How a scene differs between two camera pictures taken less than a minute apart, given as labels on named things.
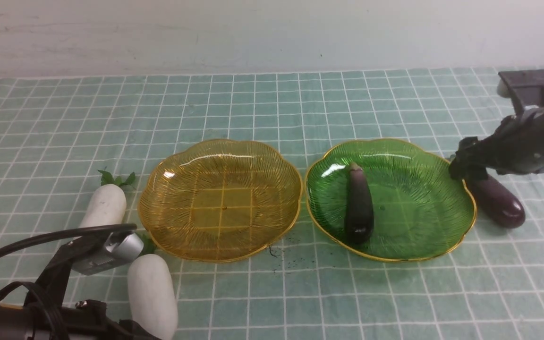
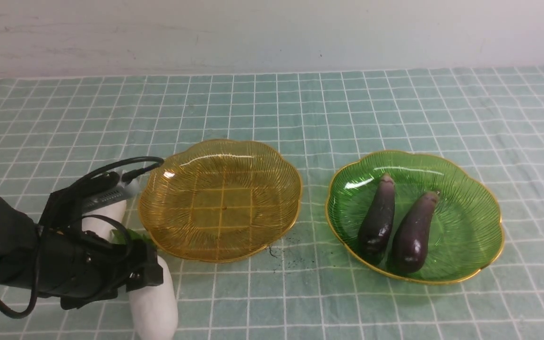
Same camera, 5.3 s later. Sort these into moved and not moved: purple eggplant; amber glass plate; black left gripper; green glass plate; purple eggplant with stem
Moved: green glass plate; purple eggplant with stem; purple eggplant; black left gripper
Not moved: amber glass plate
